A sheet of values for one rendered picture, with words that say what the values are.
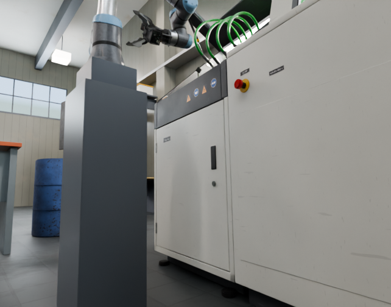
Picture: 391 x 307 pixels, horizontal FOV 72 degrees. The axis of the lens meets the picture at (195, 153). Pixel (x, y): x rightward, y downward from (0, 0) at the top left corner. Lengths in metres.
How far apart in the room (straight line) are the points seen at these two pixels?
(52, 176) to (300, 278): 2.50
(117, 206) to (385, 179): 0.78
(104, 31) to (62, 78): 10.21
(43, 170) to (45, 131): 7.74
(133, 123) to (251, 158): 0.46
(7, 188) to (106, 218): 1.48
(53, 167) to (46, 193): 0.26
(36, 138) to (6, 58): 2.73
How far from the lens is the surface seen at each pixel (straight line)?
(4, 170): 2.39
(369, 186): 0.76
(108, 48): 1.18
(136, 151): 1.04
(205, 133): 1.22
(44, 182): 3.01
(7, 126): 10.60
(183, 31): 1.52
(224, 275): 1.16
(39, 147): 10.62
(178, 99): 1.48
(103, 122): 1.00
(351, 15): 0.88
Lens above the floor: 0.42
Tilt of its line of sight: 8 degrees up
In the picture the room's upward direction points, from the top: 1 degrees counter-clockwise
